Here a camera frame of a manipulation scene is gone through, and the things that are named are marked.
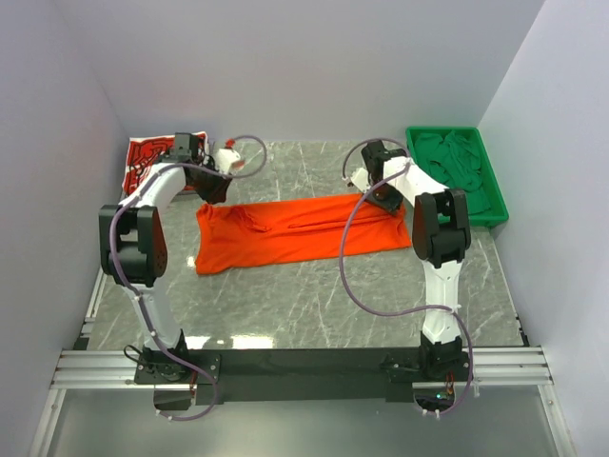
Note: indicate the aluminium rail frame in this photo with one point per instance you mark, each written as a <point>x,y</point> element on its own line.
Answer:
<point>502,366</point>

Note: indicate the orange t-shirt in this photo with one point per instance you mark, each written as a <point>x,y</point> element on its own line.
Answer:
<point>270,233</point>

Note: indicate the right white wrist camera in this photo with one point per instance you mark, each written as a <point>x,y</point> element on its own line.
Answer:
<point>359,180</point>

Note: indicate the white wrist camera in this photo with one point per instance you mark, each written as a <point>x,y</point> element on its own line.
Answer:
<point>228,161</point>
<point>359,180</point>

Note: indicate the red white printed folded t-shirt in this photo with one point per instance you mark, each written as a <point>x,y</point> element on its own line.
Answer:
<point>144,153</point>

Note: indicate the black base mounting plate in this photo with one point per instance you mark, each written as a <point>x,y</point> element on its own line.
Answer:
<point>268,374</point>

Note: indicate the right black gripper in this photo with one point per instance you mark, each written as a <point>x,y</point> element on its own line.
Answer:
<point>387,202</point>

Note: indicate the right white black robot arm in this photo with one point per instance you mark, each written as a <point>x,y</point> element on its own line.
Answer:
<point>440,237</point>

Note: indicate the green plastic bin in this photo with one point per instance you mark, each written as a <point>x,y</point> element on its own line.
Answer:
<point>498,212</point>

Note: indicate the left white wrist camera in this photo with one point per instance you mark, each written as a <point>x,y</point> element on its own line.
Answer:
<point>228,161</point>

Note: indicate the green t-shirt in bin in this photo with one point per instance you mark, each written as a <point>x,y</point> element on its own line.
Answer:
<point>454,161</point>

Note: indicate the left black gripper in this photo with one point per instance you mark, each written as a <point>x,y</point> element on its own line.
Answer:
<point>212,188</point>

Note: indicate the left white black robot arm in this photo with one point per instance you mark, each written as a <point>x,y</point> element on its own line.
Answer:
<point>133,247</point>

